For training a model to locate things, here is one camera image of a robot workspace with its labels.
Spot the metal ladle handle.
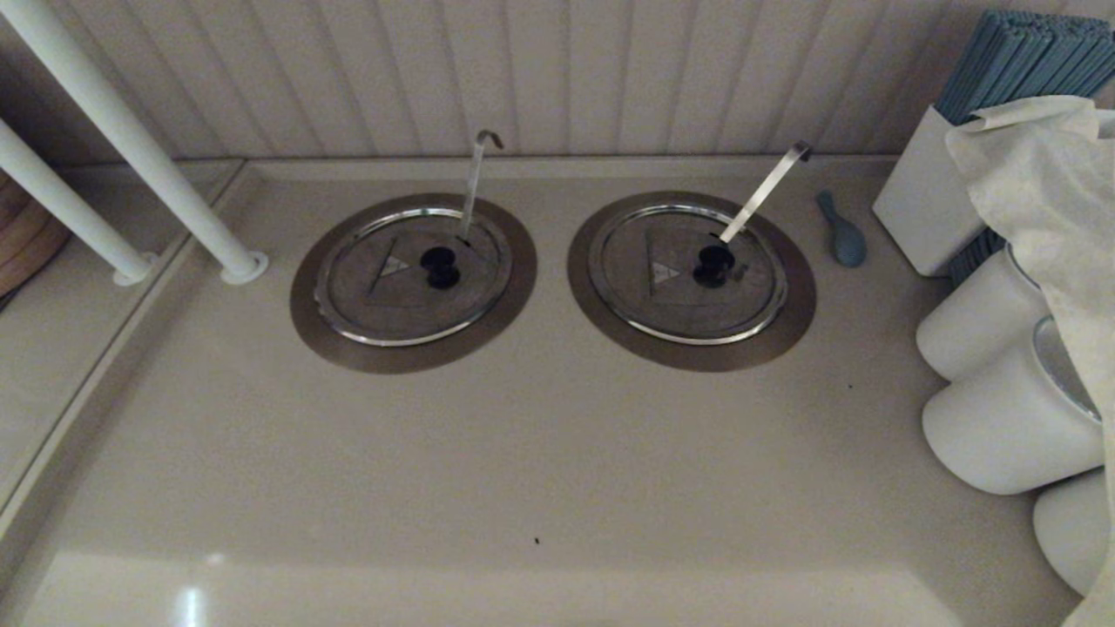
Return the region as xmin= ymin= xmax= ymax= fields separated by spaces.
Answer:
xmin=720 ymin=141 xmax=813 ymax=244
xmin=459 ymin=130 xmax=505 ymax=245

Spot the steel pot lid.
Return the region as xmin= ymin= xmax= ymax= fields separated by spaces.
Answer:
xmin=314 ymin=206 xmax=513 ymax=347
xmin=588 ymin=204 xmax=790 ymax=347

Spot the blue plastic spoon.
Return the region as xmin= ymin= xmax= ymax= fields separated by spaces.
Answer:
xmin=815 ymin=190 xmax=868 ymax=268

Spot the brown round pot flange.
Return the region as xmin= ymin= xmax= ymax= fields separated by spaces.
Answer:
xmin=567 ymin=191 xmax=818 ymax=374
xmin=289 ymin=192 xmax=538 ymax=375

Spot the white rectangular holder box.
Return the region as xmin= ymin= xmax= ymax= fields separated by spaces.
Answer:
xmin=872 ymin=104 xmax=1011 ymax=278

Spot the white paper cup stack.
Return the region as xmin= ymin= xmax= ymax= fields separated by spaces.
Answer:
xmin=922 ymin=318 xmax=1107 ymax=496
xmin=916 ymin=246 xmax=1059 ymax=382
xmin=1033 ymin=469 xmax=1115 ymax=598

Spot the thick white pole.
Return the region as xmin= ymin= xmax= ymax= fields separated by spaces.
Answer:
xmin=0 ymin=0 xmax=269 ymax=286

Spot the thin white pole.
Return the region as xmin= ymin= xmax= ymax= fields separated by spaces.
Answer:
xmin=0 ymin=118 xmax=160 ymax=287

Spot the brown wooden board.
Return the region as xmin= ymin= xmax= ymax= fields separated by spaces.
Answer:
xmin=0 ymin=170 xmax=72 ymax=299

